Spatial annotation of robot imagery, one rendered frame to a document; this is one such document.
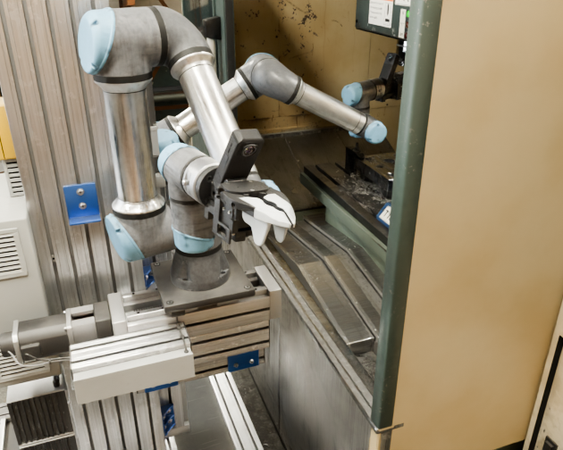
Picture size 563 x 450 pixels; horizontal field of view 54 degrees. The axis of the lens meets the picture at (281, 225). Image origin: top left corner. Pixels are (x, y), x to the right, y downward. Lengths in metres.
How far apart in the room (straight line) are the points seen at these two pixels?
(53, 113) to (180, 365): 0.64
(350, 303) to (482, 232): 0.82
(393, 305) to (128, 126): 0.65
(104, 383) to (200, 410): 0.97
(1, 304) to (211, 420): 1.00
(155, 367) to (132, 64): 0.66
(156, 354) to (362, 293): 0.84
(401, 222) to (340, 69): 2.22
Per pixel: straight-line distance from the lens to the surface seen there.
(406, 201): 1.04
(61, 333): 1.42
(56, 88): 1.36
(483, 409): 1.52
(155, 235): 1.26
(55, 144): 1.39
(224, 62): 2.16
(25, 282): 1.49
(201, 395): 2.31
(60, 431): 1.93
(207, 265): 1.35
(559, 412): 1.59
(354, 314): 1.87
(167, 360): 1.32
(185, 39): 1.17
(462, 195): 1.11
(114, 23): 1.13
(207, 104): 1.12
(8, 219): 1.42
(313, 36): 3.11
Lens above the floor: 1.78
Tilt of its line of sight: 26 degrees down
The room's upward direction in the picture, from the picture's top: straight up
